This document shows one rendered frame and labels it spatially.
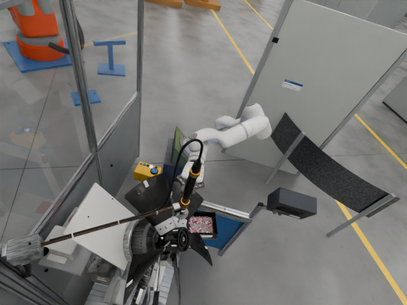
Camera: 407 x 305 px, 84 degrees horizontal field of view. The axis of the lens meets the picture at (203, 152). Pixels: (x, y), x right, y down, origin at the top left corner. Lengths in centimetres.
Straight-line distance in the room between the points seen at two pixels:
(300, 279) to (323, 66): 218
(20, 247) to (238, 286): 196
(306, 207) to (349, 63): 159
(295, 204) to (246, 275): 125
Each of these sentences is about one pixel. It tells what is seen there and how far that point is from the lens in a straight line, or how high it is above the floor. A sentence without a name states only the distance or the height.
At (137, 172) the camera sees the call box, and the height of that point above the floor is 107.
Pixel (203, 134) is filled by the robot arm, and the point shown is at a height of 163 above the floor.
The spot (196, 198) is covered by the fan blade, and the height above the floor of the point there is 115.
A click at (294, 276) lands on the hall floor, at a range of 288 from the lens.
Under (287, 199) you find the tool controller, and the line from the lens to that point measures 157.
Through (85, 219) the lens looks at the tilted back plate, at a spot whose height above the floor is 132.
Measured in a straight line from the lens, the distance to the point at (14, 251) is 108.
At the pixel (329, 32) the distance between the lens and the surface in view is 255.
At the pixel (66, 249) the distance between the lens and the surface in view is 152.
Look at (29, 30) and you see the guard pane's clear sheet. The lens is 112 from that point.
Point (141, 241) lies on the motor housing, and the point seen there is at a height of 117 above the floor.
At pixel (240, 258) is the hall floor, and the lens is 266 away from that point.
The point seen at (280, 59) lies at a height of 149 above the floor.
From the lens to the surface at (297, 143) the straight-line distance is 275.
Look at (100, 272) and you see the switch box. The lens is 158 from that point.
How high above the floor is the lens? 236
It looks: 46 degrees down
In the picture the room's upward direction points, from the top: 19 degrees clockwise
